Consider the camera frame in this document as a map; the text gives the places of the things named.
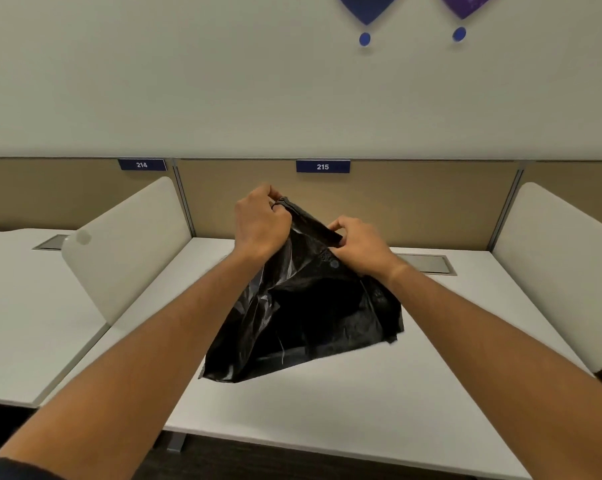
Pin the person's left hand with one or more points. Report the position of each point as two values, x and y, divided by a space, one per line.
258 222

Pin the person's right hand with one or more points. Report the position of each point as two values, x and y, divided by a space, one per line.
363 247

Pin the person's right thumb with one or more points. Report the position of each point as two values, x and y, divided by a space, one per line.
339 253

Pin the person's left thumb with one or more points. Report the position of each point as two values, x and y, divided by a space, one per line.
281 216

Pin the black plastic bag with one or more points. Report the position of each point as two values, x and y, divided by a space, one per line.
301 304

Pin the person's right forearm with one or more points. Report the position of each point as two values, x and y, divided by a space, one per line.
501 359

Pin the person's left forearm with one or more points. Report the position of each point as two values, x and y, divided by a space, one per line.
146 354

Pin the beige partition screen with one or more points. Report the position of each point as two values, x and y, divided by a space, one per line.
581 187
56 193
361 204

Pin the blue desk number label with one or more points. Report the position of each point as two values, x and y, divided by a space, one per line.
323 166
142 164

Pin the white desk divider panel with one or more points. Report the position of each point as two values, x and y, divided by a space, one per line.
556 274
126 249

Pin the blue wall dot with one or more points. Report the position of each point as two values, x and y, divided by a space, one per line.
364 39

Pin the blue wall decoration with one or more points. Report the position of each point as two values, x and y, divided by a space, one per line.
367 5

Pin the purple wall decoration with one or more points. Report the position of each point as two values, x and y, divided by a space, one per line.
466 3

